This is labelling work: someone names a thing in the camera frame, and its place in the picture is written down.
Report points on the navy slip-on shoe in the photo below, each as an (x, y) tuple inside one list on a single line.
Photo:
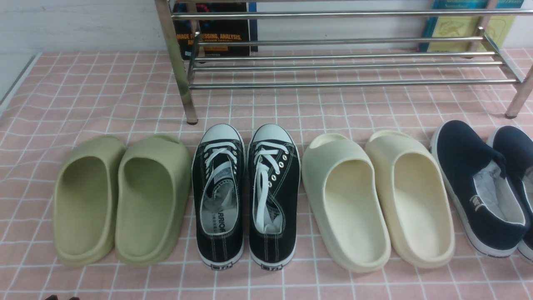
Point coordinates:
[(517, 149), (476, 178)]

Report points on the stainless steel shoe rack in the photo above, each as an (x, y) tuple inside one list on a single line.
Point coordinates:
[(483, 52)]

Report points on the right black canvas sneaker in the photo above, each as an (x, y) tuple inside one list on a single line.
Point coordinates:
[(274, 171)]

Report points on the black canvas sneaker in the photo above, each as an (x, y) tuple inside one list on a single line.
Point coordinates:
[(274, 171), (218, 169)]

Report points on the left black canvas sneaker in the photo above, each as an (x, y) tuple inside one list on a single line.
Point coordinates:
[(218, 169)]

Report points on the left cream slide slipper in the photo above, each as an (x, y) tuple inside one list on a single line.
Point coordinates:
[(339, 180)]

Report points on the cream slide slipper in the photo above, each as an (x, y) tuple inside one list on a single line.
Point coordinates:
[(413, 199), (339, 180)]

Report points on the right green slide slipper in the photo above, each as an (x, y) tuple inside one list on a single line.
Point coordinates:
[(154, 181)]

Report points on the green slide slipper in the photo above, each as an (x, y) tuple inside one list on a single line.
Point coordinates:
[(154, 181), (85, 201)]

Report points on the black image processing book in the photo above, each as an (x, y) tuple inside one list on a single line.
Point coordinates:
[(219, 30)]

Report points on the right cream slide slipper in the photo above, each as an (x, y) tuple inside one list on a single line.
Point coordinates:
[(413, 199)]

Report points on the left green slide slipper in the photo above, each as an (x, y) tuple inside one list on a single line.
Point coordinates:
[(85, 201)]

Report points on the pink checkered tablecloth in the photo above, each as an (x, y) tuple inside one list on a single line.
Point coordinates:
[(62, 99)]

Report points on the teal and yellow book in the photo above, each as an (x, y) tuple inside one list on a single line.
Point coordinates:
[(497, 29)]

